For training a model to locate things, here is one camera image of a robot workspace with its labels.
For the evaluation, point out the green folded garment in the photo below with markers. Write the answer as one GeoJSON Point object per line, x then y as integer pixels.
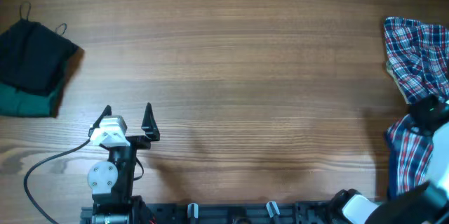
{"type": "Point", "coordinates": [24, 104]}

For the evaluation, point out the beige garment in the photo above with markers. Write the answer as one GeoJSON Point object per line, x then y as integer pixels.
{"type": "Point", "coordinates": [390, 71]}

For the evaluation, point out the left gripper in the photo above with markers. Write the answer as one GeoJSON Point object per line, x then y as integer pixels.
{"type": "Point", "coordinates": [142, 142]}

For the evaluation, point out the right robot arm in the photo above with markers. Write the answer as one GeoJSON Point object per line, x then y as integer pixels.
{"type": "Point", "coordinates": [425, 203]}

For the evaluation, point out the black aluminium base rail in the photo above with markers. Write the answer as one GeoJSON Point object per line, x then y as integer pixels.
{"type": "Point", "coordinates": [297, 213]}

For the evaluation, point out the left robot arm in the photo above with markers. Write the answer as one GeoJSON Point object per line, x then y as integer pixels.
{"type": "Point", "coordinates": [112, 181]}

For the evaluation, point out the red blue plaid garment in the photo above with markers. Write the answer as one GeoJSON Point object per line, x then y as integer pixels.
{"type": "Point", "coordinates": [418, 53]}

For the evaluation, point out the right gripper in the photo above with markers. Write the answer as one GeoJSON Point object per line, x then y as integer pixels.
{"type": "Point", "coordinates": [417, 109]}

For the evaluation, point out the black folded garment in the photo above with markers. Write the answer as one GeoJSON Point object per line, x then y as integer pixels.
{"type": "Point", "coordinates": [33, 57]}

